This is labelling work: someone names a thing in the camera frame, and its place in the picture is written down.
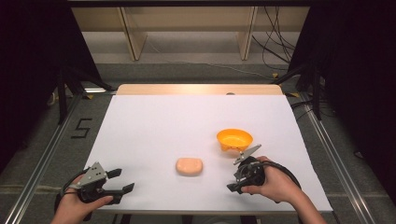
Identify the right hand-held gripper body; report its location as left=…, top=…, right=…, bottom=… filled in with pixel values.
left=233, top=144, right=267, bottom=191

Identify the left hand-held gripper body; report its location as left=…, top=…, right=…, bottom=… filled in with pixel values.
left=68, top=161, right=124, bottom=205

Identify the person's right hand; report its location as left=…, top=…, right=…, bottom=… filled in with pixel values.
left=240, top=155, right=303, bottom=205

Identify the person's left hand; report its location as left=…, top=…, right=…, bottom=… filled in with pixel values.
left=50, top=174, right=114, bottom=224

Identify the orange plastic bowl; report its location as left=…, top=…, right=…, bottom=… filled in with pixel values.
left=216, top=128, right=254, bottom=153

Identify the peach-coloured bread roll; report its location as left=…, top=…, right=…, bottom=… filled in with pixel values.
left=175, top=157, right=205, bottom=177

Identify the white paper sheet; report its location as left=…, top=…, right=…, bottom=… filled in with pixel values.
left=84, top=94, right=333, bottom=216

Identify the black metal stand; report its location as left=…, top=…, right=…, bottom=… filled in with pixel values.
left=55, top=65, right=117, bottom=126
left=273, top=61, right=324, bottom=121

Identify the light wooden table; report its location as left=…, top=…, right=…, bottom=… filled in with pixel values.
left=115, top=83, right=285, bottom=96

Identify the black curtain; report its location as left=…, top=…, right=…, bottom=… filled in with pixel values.
left=0, top=0, right=101, bottom=173
left=287, top=5, right=396, bottom=201

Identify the light wooden shelf unit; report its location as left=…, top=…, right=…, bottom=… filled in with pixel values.
left=70, top=6, right=311, bottom=63

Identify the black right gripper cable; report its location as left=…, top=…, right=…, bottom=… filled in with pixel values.
left=262, top=160, right=303, bottom=190

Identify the aluminium rail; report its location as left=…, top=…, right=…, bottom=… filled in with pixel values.
left=2, top=88, right=118, bottom=224
left=299, top=92, right=380, bottom=224

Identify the black floor cable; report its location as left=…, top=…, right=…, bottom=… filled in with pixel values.
left=290, top=98, right=316, bottom=121

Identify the thin white cable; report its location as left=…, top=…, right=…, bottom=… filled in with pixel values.
left=146, top=39, right=276, bottom=80

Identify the bundle of black cables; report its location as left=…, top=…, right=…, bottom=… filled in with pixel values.
left=250, top=6, right=297, bottom=72

